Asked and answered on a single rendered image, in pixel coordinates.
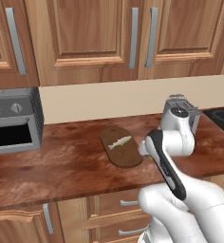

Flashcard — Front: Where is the grey toaster oven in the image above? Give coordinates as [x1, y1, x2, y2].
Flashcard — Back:
[0, 87, 45, 157]

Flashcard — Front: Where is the pale silver fish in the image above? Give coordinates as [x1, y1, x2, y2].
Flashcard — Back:
[107, 135, 133, 151]

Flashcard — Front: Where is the wooden drawer front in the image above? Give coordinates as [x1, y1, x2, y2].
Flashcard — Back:
[84, 188, 150, 224]
[86, 215, 153, 243]

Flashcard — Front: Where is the grey drawer handle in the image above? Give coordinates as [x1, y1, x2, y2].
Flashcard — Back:
[118, 224, 150, 237]
[119, 198, 140, 207]

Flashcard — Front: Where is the wooden wall cupboard door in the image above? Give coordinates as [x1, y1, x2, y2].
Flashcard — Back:
[0, 0, 40, 91]
[24, 0, 144, 87]
[138, 0, 224, 81]

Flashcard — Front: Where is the brown wooden cutting board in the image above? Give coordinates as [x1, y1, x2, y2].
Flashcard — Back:
[99, 126, 144, 169]

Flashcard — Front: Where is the grey round oven knob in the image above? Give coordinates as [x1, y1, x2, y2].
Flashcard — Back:
[10, 102, 24, 115]

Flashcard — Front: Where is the wooden base cupboard door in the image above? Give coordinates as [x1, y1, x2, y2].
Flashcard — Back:
[0, 203, 65, 243]

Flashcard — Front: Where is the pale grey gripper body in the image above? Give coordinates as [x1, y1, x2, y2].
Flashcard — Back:
[165, 93, 201, 134]

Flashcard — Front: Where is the black hob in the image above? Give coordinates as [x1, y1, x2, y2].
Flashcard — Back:
[201, 106, 224, 140]

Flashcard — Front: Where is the long grey cupboard handle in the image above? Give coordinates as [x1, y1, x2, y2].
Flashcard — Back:
[127, 7, 140, 70]
[5, 7, 28, 76]
[143, 7, 159, 69]

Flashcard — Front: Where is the short grey cupboard handle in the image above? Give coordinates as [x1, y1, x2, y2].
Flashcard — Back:
[42, 202, 56, 235]

